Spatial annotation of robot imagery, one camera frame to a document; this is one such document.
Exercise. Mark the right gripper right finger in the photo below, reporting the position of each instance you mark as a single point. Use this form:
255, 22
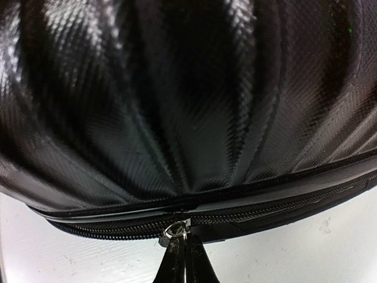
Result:
198, 266

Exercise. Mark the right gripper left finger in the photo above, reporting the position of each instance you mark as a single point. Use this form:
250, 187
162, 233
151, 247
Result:
172, 267

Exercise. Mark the silver zipper pull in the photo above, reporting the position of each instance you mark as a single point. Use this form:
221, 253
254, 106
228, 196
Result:
179, 229

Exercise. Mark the black ribbed hard-shell suitcase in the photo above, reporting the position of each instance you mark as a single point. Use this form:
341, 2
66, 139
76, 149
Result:
121, 118

